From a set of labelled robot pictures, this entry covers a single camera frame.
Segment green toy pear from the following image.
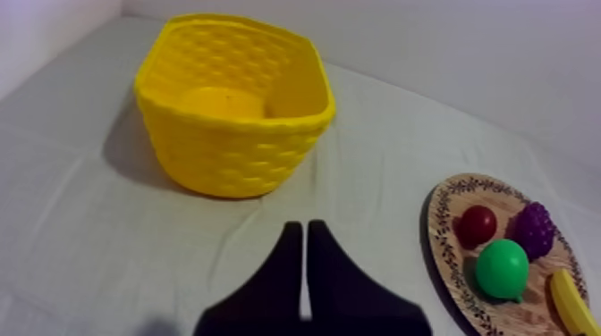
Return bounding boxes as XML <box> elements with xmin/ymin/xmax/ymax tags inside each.
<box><xmin>475</xmin><ymin>239</ymin><xmax>530</xmax><ymax>304</ymax></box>

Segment yellow plastic basket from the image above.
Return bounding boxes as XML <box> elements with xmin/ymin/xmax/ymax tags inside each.
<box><xmin>133</xmin><ymin>13</ymin><xmax>337</xmax><ymax>199</ymax></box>

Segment yellow toy banana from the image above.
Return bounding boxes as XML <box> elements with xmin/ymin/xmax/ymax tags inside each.
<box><xmin>550</xmin><ymin>268</ymin><xmax>601</xmax><ymax>336</ymax></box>

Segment small red fruit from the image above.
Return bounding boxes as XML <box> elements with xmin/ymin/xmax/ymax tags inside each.
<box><xmin>457</xmin><ymin>205</ymin><xmax>498</xmax><ymax>248</ymax></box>

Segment round wooden board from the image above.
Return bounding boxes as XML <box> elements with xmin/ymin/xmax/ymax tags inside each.
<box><xmin>426</xmin><ymin>172</ymin><xmax>590</xmax><ymax>336</ymax></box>

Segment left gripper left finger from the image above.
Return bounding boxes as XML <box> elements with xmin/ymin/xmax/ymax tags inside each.
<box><xmin>192</xmin><ymin>221</ymin><xmax>304</xmax><ymax>336</ymax></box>

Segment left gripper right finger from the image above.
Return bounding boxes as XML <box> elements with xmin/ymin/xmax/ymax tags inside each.
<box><xmin>306</xmin><ymin>219</ymin><xmax>434</xmax><ymax>336</ymax></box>

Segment purple toy grapes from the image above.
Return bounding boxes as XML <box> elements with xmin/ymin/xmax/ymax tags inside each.
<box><xmin>513</xmin><ymin>201</ymin><xmax>558</xmax><ymax>261</ymax></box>

